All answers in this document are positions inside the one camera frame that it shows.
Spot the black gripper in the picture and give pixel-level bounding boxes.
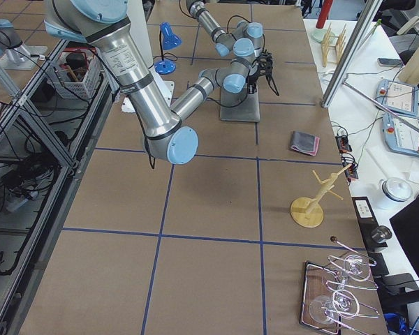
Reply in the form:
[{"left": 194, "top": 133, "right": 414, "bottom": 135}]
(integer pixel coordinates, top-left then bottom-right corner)
[{"left": 247, "top": 70, "right": 260, "bottom": 94}]

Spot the grey laptop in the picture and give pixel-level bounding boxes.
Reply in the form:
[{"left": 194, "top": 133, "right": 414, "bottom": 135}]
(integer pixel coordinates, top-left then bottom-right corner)
[{"left": 219, "top": 88, "right": 260, "bottom": 123}]

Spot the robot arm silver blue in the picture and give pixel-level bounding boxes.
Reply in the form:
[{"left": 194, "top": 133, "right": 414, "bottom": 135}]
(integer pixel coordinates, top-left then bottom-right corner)
[
  {"left": 45, "top": 1, "right": 264, "bottom": 165},
  {"left": 186, "top": 1, "right": 265, "bottom": 57}
]

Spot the green glass plate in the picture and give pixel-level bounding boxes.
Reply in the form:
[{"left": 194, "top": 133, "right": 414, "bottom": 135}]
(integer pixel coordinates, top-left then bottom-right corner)
[{"left": 311, "top": 28, "right": 328, "bottom": 43}]

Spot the grey pink folded cloth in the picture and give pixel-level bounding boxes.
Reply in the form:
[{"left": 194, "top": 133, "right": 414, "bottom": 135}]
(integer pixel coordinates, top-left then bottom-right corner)
[{"left": 290, "top": 131, "right": 320, "bottom": 156}]

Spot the wooden dish rack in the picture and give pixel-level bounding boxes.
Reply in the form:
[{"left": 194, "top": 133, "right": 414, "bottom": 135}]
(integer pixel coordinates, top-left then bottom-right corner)
[{"left": 321, "top": 25, "right": 346, "bottom": 68}]

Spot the blue desk lamp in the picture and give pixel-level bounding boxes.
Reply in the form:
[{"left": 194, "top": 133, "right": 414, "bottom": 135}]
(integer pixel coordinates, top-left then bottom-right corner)
[{"left": 154, "top": 22, "right": 182, "bottom": 75}]

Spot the red cylinder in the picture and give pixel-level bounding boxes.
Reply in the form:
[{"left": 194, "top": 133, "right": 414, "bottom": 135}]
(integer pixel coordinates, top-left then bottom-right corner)
[{"left": 316, "top": 0, "right": 334, "bottom": 29}]

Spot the black power strip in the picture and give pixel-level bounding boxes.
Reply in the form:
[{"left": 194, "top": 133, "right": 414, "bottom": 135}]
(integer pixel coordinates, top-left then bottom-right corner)
[{"left": 335, "top": 135, "right": 359, "bottom": 182}]

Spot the smartphone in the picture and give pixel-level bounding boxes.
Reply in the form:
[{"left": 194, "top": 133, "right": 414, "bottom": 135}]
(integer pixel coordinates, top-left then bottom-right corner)
[{"left": 377, "top": 57, "right": 404, "bottom": 68}]

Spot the upper teach pendant tablet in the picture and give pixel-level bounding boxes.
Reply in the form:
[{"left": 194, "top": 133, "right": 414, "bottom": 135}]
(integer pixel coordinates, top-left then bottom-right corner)
[{"left": 376, "top": 79, "right": 419, "bottom": 116}]

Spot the teach pendant tablet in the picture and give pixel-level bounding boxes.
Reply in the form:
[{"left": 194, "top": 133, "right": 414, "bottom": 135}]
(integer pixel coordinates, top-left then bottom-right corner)
[
  {"left": 376, "top": 79, "right": 419, "bottom": 116},
  {"left": 382, "top": 113, "right": 419, "bottom": 156}
]

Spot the wooden mug tree stand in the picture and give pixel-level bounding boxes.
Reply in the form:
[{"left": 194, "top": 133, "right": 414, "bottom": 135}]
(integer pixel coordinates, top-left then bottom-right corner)
[{"left": 290, "top": 164, "right": 351, "bottom": 228}]

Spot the lower teach pendant tablet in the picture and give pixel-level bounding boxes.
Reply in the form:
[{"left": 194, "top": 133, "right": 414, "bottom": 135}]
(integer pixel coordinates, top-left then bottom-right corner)
[{"left": 382, "top": 113, "right": 419, "bottom": 156}]

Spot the brown paper table cover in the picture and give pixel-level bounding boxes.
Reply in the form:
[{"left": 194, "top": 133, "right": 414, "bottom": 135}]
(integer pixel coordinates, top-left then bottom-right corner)
[{"left": 20, "top": 4, "right": 362, "bottom": 334}]

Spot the white basket with tools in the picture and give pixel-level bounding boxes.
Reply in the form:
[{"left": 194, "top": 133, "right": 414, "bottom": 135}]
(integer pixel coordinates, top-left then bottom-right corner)
[{"left": 52, "top": 48, "right": 101, "bottom": 99}]

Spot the white kettle pot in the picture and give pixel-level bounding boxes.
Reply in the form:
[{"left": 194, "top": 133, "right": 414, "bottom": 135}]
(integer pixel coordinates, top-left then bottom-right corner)
[{"left": 375, "top": 177, "right": 413, "bottom": 209}]

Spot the black box with label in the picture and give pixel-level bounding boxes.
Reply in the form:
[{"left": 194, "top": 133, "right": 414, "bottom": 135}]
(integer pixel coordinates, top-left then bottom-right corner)
[{"left": 352, "top": 197, "right": 389, "bottom": 277}]

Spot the black camera cable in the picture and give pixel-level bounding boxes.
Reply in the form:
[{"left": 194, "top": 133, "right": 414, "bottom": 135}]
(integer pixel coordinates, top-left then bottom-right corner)
[{"left": 263, "top": 75, "right": 280, "bottom": 97}]

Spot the aluminium frame post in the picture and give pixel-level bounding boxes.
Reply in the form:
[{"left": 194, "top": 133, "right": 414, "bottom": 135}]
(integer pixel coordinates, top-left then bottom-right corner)
[{"left": 321, "top": 0, "right": 382, "bottom": 108}]

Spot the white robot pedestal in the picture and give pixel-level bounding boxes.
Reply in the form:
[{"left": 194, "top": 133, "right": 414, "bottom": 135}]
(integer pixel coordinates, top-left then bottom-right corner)
[{"left": 120, "top": 1, "right": 174, "bottom": 106}]

